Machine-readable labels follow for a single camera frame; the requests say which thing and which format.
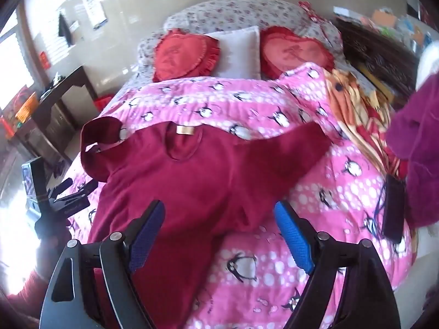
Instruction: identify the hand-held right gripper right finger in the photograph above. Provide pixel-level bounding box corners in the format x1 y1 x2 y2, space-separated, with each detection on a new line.
274 202 402 329

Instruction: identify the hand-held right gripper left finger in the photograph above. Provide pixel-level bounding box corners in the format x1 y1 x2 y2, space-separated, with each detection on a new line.
39 199 166 329

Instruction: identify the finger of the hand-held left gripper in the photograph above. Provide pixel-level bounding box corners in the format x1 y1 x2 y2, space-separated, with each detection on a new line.
55 181 98 218
49 177 74 199

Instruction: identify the dark red sweater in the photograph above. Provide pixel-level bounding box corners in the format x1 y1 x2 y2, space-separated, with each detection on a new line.
80 117 331 329

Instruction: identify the pink penguin print blanket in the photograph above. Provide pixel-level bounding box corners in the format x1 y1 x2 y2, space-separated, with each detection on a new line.
67 62 417 329

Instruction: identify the orange plastic crate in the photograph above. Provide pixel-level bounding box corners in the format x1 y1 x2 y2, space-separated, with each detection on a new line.
15 91 38 124

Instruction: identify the red plastic basket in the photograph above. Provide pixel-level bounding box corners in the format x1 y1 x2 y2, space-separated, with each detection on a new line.
93 94 114 112

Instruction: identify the dark wooden desk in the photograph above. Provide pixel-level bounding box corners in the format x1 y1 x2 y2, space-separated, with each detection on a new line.
15 66 97 165

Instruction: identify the black rectangular device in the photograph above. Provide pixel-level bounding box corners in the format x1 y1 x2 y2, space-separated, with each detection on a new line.
381 175 407 244

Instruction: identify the bright window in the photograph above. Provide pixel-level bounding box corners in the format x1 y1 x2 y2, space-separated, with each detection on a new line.
0 7 38 110

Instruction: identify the orange striped cloth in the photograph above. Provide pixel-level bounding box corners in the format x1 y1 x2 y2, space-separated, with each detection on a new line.
324 69 409 180

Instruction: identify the black hanging cloth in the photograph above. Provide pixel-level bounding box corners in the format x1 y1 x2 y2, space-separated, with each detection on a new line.
58 12 72 38

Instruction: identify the purple fuzzy garment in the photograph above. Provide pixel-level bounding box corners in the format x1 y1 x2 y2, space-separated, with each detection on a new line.
384 53 439 230

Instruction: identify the red heart-shaped pillow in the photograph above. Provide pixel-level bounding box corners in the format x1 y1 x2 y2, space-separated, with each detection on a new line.
260 26 335 80
152 28 220 83

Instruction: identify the dark wooden cabinet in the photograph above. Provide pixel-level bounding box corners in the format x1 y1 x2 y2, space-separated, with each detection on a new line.
334 17 417 110

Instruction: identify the white square pillow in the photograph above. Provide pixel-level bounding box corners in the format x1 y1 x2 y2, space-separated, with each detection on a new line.
206 25 262 79

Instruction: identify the white plush cloth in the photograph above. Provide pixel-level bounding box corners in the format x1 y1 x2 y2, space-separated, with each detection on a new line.
415 38 439 90

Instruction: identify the red patterned cloth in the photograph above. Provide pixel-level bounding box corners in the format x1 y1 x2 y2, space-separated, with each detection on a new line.
298 2 331 24

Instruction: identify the grey floral bedding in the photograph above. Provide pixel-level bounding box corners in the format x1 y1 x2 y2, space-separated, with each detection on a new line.
128 0 344 86

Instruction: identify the white wall calendar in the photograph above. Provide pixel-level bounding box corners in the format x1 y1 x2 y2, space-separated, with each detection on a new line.
48 17 78 63

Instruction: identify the white wall poster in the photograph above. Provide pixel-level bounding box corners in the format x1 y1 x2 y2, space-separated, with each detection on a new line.
80 0 108 30

